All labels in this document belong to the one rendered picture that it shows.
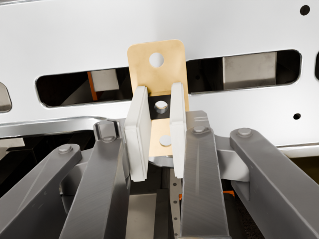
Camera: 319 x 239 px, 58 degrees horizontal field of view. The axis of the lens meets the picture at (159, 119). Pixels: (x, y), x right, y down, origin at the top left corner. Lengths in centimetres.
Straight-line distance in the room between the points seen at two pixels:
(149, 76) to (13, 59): 14
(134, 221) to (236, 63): 23
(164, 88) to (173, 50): 3
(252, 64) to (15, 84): 22
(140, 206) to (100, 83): 17
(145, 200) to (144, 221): 3
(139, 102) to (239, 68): 14
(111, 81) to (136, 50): 21
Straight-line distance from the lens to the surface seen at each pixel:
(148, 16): 26
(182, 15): 26
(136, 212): 38
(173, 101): 16
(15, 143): 34
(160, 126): 21
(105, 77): 40
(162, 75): 20
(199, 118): 15
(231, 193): 37
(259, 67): 29
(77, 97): 61
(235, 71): 28
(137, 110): 15
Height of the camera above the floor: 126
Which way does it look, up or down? 67 degrees down
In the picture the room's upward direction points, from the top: 175 degrees counter-clockwise
